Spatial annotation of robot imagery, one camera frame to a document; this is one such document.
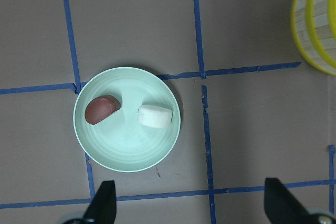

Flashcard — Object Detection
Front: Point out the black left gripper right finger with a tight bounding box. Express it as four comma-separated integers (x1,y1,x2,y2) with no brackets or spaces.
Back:
264,178,317,223

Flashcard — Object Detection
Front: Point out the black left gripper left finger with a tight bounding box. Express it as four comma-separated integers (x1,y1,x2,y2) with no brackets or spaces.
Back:
82,180,117,224

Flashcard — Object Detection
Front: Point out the brown bun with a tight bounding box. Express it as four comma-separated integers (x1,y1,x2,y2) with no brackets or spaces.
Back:
85,95,121,125

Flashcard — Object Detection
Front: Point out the white bun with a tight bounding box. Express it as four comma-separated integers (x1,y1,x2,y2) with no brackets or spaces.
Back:
138,104,173,129

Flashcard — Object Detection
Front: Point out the yellow bamboo steamer layer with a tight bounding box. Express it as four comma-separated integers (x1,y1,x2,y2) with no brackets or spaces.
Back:
290,0,335,76

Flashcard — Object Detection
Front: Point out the light green plate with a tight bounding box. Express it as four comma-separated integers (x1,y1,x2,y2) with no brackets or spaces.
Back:
73,67,181,172

